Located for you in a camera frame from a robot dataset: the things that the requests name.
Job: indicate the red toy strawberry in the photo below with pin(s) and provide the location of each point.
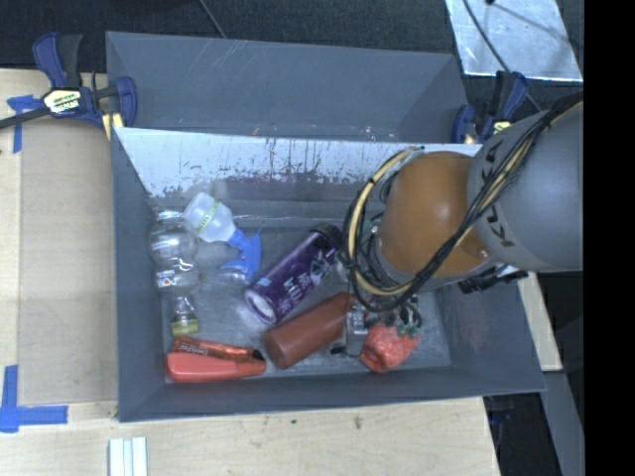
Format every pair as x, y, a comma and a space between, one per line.
387, 350

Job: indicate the red-brown plastic bottle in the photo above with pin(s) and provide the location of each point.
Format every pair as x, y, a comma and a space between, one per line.
307, 332

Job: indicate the purple plastic bottle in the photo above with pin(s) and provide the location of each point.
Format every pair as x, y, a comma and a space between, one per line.
292, 275

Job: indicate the red stapler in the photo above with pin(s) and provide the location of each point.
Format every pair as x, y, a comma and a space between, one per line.
208, 367

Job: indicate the white spray bottle blue trigger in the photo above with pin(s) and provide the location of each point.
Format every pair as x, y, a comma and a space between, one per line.
211, 218

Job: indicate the clear plastic bottle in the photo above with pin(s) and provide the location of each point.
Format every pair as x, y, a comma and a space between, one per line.
171, 246

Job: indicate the grey metal bin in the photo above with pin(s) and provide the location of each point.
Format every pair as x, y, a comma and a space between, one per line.
278, 92

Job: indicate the pale wood flat board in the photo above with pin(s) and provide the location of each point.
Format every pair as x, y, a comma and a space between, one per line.
64, 266

